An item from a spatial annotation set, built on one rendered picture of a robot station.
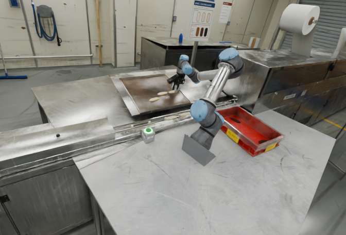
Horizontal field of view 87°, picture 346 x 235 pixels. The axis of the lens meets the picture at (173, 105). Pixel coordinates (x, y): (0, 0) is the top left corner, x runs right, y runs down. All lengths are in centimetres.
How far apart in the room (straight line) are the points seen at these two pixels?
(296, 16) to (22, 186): 257
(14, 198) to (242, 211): 121
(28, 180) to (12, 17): 381
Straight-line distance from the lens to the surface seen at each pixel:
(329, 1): 836
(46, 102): 183
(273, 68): 179
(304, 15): 236
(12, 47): 489
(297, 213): 127
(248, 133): 164
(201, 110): 108
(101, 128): 126
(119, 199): 103
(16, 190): 137
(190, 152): 123
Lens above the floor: 168
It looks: 29 degrees down
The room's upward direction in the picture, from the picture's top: 9 degrees clockwise
